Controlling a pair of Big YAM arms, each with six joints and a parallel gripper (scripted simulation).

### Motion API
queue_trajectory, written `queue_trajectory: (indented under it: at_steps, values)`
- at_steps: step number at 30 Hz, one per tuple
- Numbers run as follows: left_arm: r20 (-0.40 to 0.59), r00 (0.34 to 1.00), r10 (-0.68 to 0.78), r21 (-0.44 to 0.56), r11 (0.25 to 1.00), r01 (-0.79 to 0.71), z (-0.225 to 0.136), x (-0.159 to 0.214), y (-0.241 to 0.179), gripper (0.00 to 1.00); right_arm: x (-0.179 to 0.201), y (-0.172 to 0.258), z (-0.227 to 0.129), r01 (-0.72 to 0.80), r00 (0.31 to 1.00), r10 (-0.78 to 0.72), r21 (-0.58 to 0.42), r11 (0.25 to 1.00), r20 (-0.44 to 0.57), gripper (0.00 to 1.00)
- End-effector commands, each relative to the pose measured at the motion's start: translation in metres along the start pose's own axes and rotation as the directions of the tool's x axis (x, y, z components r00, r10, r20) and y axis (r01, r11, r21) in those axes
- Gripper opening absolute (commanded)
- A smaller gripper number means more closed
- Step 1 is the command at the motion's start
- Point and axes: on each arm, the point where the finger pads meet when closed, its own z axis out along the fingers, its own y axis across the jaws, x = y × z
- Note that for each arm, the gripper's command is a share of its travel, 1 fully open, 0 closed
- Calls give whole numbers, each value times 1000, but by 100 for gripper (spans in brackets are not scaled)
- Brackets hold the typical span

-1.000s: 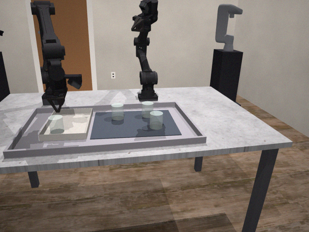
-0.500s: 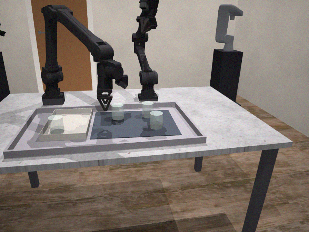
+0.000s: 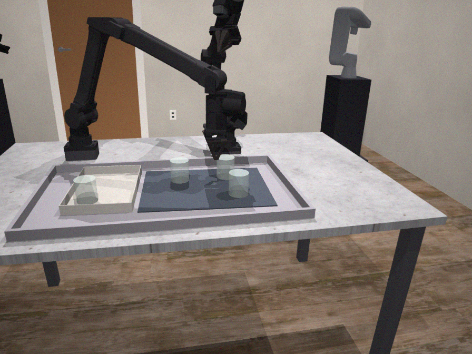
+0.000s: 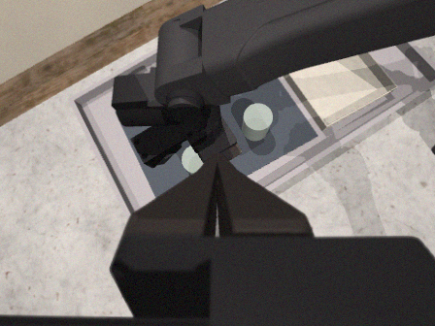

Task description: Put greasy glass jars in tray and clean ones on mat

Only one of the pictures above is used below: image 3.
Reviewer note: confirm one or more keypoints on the clear glass cylinder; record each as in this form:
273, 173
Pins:
225, 163
85, 189
238, 183
179, 170

